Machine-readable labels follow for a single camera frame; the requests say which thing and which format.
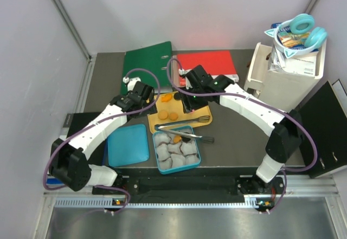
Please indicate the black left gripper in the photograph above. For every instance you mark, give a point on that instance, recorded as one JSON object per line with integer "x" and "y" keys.
{"x": 149, "y": 111}

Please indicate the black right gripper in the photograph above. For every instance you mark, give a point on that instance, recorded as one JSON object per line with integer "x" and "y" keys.
{"x": 188, "y": 105}

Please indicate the metal kitchen tongs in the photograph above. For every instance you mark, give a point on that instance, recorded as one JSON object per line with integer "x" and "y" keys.
{"x": 175, "y": 128}

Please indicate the yellow plastic tray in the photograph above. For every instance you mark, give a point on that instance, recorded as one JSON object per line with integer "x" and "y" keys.
{"x": 177, "y": 107}

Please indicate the black round cookie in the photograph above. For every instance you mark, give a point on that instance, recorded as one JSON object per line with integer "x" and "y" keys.
{"x": 177, "y": 97}
{"x": 186, "y": 139}

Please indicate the orange scalloped cookie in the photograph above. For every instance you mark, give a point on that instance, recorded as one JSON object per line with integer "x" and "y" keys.
{"x": 177, "y": 139}

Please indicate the teal tin lid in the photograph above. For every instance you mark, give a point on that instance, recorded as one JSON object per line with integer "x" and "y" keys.
{"x": 127, "y": 145}

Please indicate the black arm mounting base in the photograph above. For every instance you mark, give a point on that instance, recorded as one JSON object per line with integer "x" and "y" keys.
{"x": 232, "y": 180}

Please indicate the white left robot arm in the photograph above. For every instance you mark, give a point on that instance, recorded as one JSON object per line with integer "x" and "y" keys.
{"x": 69, "y": 160}

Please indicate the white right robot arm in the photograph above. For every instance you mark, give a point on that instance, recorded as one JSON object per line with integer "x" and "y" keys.
{"x": 284, "y": 136}

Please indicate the orange flower cookie lower right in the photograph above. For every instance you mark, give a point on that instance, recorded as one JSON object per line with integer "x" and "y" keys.
{"x": 173, "y": 116}

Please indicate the orange fish-shaped cookie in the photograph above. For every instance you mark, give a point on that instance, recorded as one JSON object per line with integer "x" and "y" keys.
{"x": 166, "y": 97}

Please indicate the orange round cookie lower left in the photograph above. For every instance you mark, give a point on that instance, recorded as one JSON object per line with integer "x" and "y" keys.
{"x": 163, "y": 114}

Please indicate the red folder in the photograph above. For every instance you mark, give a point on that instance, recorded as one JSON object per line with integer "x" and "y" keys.
{"x": 214, "y": 63}

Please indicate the teal cookie tin box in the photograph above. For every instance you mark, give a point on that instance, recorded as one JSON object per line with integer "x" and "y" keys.
{"x": 173, "y": 158}

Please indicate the black notebook at left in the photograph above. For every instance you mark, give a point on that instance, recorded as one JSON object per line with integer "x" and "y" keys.
{"x": 77, "y": 121}

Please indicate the white storage cabinet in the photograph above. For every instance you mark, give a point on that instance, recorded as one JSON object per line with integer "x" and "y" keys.
{"x": 280, "y": 90}

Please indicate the blue folder at left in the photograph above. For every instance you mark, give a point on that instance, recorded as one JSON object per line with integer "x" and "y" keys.
{"x": 53, "y": 182}

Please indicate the black binder at right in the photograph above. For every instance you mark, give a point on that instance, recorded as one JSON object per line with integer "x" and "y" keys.
{"x": 325, "y": 120}

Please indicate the teal cat-ear headphones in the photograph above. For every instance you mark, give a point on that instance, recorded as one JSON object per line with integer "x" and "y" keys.
{"x": 303, "y": 28}

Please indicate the green ring binder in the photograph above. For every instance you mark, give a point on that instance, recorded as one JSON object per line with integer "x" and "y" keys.
{"x": 153, "y": 58}

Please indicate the white cable duct rail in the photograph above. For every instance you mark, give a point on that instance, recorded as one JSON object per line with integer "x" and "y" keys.
{"x": 75, "y": 202}

